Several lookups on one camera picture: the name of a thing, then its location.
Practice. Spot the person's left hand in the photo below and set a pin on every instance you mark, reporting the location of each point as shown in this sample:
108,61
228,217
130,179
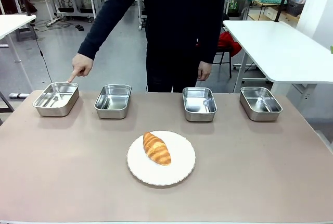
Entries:
204,71

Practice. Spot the person's right hand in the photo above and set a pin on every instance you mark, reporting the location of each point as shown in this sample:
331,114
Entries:
83,65

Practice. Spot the person's left forearm black sleeve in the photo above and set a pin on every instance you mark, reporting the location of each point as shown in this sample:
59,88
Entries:
217,23

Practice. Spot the person's right forearm black sleeve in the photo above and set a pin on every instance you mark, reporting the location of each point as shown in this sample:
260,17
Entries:
109,18

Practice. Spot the stainless steel rectangular container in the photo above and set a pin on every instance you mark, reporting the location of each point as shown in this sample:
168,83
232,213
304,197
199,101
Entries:
113,101
260,103
56,99
199,104

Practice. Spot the chair with red jacket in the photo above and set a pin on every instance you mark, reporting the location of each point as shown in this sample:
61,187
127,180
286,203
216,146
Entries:
225,45

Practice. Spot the person's torso black hoodie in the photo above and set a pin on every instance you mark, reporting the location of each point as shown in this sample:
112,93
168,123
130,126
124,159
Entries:
177,31

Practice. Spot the white power strip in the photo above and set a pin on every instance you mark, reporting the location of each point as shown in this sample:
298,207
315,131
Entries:
18,95

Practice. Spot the large white side table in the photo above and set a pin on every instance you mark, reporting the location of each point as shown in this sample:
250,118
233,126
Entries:
281,49

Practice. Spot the white desk with black pole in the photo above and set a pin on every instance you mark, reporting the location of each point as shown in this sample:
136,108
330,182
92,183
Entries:
13,26

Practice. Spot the golden brown croissant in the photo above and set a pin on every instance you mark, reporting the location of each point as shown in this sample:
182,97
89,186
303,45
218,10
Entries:
156,148

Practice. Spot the white scalloped plate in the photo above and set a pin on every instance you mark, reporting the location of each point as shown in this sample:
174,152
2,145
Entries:
161,166

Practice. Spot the dark grey storage crate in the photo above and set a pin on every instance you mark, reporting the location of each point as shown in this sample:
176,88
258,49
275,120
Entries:
294,6

